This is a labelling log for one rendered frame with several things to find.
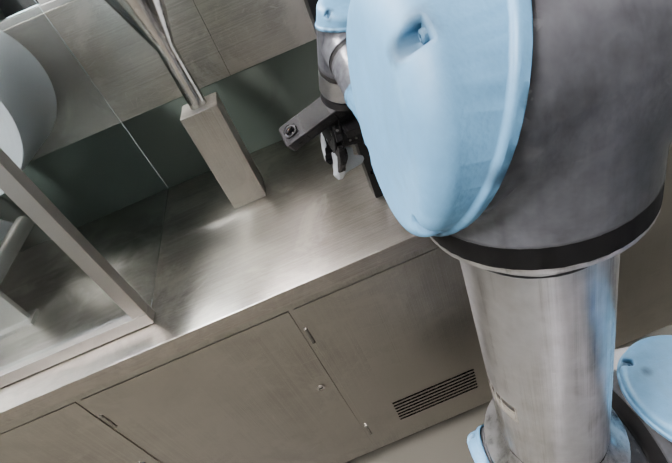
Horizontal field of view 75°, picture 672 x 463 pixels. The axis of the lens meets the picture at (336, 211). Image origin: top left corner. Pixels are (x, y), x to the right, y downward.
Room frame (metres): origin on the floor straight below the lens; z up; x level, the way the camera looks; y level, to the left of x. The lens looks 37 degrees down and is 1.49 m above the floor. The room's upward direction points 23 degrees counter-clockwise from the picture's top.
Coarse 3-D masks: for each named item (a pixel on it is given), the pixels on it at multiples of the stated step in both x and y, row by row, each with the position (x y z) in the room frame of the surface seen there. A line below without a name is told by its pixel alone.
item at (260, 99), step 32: (256, 64) 1.25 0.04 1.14; (288, 64) 1.24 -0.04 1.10; (224, 96) 1.25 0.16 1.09; (256, 96) 1.24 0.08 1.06; (288, 96) 1.24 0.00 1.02; (128, 128) 1.25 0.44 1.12; (160, 128) 1.25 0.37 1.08; (256, 128) 1.25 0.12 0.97; (160, 160) 1.25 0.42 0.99; (192, 160) 1.25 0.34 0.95
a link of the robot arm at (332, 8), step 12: (324, 0) 0.61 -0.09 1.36; (336, 0) 0.61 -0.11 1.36; (348, 0) 0.60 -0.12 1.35; (324, 12) 0.59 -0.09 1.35; (336, 12) 0.58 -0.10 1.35; (324, 24) 0.59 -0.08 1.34; (336, 24) 0.58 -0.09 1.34; (324, 36) 0.60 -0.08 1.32; (336, 36) 0.58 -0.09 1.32; (324, 48) 0.60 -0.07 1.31; (324, 60) 0.62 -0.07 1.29; (324, 72) 0.63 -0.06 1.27
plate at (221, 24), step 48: (96, 0) 1.24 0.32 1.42; (192, 0) 1.24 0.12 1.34; (240, 0) 1.24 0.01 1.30; (288, 0) 1.24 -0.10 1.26; (96, 48) 1.24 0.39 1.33; (144, 48) 1.24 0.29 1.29; (192, 48) 1.24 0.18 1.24; (240, 48) 1.24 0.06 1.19; (288, 48) 1.24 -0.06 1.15; (144, 96) 1.24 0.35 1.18
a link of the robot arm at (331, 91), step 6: (318, 72) 0.66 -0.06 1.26; (324, 84) 0.64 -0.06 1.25; (330, 84) 0.63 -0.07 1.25; (336, 84) 0.62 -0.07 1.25; (324, 90) 0.64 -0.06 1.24; (330, 90) 0.63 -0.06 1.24; (336, 90) 0.62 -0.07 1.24; (324, 96) 0.65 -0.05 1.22; (330, 96) 0.64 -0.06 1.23; (336, 96) 0.63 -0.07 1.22; (342, 96) 0.62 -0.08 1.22; (336, 102) 0.63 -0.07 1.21; (342, 102) 0.63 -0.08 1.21
